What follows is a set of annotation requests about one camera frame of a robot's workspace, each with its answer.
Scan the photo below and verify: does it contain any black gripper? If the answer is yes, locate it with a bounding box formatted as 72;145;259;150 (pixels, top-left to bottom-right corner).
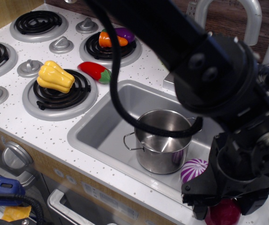
182;132;269;220

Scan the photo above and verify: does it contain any red toy sweet potato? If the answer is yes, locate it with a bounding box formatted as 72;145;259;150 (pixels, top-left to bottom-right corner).
205;199;241;225

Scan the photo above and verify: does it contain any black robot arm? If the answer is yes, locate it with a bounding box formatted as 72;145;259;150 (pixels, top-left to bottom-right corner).
87;0;269;220

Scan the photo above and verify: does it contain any steel pot in sink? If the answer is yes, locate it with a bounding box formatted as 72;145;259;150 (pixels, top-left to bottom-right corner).
123;110;196;174

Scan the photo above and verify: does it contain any purple white striped toy onion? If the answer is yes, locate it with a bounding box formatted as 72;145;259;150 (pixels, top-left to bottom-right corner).
180;158;208;184

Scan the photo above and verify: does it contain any front stove burner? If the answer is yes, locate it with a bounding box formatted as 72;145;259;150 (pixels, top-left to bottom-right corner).
22;69;98;121

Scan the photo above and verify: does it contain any red toy chili pepper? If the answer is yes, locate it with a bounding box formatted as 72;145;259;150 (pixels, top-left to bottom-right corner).
77;61;111;84

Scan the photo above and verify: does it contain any purple toy eggplant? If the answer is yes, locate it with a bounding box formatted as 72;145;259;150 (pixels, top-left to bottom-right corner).
102;27;135;43

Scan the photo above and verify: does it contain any silver toy faucet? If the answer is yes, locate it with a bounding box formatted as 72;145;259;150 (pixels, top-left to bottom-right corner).
163;0;262;90

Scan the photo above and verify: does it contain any back right stove burner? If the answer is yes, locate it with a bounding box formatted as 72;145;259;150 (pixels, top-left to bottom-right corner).
79;32;142;69

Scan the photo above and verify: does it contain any orange toy carrot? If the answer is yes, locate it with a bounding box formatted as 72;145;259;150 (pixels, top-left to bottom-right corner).
99;31;128;47

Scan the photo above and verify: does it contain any yellow tape piece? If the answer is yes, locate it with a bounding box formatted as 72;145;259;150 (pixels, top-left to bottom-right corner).
1;206;32;222

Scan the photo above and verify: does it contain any silver oven dial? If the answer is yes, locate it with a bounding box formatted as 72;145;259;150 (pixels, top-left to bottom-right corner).
2;141;33;170

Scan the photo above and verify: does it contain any yellow toy bell pepper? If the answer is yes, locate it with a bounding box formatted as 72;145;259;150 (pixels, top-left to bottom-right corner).
36;60;75;93

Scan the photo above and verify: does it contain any grey stove knob top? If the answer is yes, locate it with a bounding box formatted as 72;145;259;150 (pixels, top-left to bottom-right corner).
76;17;99;34

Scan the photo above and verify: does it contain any grey stove knob middle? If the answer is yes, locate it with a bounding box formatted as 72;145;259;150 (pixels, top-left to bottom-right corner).
49;36;74;54

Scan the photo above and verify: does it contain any blue clamp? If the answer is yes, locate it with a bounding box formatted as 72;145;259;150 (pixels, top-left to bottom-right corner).
0;177;26;206

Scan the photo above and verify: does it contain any grey stove knob left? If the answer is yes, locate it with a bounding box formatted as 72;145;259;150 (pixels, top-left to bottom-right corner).
17;60;43;78

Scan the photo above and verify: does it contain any back left stove burner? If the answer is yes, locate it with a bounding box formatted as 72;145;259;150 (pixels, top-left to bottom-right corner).
9;10;68;43

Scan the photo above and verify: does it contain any black braided cable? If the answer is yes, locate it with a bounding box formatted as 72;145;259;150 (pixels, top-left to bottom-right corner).
87;0;203;139

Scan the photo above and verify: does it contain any silver oven door handle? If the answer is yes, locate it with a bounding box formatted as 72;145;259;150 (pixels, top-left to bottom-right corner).
47;189;94;225

